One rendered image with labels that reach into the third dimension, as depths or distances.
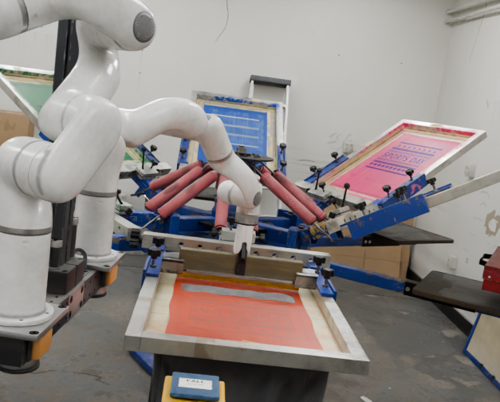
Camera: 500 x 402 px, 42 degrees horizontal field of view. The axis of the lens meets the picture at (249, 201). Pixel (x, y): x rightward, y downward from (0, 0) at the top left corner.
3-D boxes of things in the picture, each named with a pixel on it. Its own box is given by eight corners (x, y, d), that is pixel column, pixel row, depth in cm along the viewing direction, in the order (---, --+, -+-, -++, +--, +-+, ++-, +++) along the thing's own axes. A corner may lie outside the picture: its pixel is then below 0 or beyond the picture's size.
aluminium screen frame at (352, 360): (367, 376, 155) (370, 360, 154) (123, 350, 150) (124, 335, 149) (316, 281, 232) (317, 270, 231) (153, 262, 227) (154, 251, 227)
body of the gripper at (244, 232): (234, 214, 214) (230, 247, 216) (235, 220, 204) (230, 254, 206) (257, 217, 214) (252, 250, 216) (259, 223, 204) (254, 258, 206)
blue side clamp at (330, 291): (333, 313, 202) (337, 291, 201) (318, 311, 202) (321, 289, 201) (318, 284, 232) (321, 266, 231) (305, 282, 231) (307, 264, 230)
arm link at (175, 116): (206, 84, 169) (155, 77, 180) (101, 140, 144) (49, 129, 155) (214, 134, 176) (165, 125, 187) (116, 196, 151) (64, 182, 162)
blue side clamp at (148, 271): (156, 293, 198) (159, 271, 197) (140, 291, 198) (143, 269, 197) (163, 266, 228) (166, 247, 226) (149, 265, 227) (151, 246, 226)
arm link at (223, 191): (239, 184, 196) (215, 179, 201) (235, 218, 197) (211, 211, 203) (267, 183, 208) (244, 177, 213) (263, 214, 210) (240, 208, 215)
